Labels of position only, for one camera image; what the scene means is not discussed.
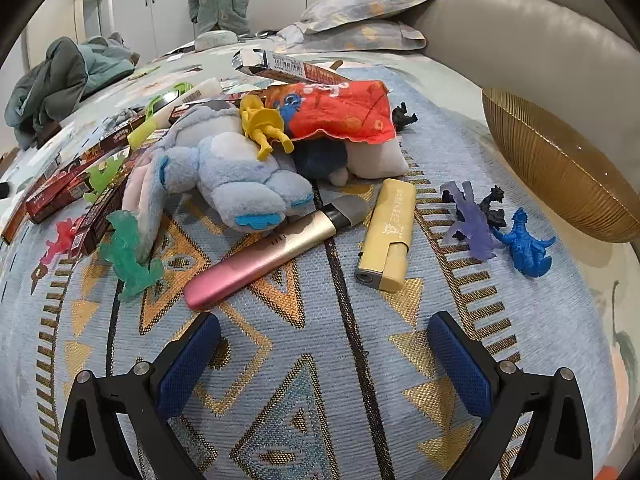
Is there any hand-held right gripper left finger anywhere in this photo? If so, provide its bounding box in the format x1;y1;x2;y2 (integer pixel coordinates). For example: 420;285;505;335
56;311;222;480

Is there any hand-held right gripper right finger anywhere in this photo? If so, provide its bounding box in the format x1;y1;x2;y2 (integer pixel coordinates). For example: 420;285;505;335
426;310;594;480

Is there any blue dinosaur figure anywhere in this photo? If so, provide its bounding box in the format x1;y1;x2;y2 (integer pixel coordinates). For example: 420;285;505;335
492;207;557;278

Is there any lime green monster figure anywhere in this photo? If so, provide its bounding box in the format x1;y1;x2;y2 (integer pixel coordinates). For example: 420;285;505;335
82;155;126;206

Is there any pile of red-brown boxes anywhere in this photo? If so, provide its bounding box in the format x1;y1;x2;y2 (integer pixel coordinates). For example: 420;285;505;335
0;105;171;257

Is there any gold ribbed bowl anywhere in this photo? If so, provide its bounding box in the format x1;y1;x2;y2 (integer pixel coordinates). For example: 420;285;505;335
481;87;640;244

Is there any pink gold pen-shaped device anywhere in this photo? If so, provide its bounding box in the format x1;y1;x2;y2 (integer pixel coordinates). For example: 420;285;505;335
183;194;373;312

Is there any green translucent monster figure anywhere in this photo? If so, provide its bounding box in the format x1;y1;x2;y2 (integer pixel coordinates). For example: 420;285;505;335
98;210;165;301

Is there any blue gold patterned blanket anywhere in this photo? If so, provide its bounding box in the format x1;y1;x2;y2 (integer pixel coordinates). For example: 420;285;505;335
0;60;618;480

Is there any purple translucent monster figure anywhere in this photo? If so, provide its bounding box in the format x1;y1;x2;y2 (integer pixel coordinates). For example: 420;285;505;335
440;180;501;262

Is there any yellow rectangular case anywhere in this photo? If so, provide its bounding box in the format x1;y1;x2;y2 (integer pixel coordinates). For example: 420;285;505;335
354;178;417;293

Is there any black monster figure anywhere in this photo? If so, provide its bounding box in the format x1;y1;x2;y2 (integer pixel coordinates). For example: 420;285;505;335
391;102;419;133
479;185;508;229

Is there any printed bed sheet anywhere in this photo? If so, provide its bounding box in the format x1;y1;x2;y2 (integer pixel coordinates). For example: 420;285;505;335
0;45;640;480

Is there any red translucent monster figure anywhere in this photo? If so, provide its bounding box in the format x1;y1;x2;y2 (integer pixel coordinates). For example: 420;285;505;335
39;219;76;266

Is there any white plush pillow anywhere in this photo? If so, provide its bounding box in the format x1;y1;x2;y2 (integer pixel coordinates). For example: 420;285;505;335
345;137;408;179

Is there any dark blue plush toy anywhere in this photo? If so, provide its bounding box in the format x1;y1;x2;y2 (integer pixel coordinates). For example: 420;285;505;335
292;137;351;186

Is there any yellow toy figure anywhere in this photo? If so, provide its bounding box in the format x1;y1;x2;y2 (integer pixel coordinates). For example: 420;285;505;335
239;95;296;162

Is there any white yellow tube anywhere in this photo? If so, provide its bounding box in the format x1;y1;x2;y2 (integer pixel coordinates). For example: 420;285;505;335
127;77;223;151

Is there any green plastic clip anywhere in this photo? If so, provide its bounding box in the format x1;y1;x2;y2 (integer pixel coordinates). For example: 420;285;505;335
144;81;193;123

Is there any red printed bag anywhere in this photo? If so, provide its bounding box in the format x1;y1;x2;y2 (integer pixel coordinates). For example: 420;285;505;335
264;80;397;143

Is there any long red box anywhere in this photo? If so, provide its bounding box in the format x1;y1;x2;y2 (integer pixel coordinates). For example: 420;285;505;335
231;49;361;93

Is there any pile of grey teal clothes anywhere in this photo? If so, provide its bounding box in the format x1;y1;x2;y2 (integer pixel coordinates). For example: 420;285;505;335
4;32;141;151

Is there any pale round cushion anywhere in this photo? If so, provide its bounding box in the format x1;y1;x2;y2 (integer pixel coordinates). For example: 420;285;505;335
194;30;238;52

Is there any grey patterned pillow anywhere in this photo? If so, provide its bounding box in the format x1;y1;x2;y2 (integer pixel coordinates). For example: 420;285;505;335
276;20;428;53
300;0;458;36

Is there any white door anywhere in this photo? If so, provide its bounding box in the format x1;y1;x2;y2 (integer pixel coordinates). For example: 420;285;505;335
75;0;113;41

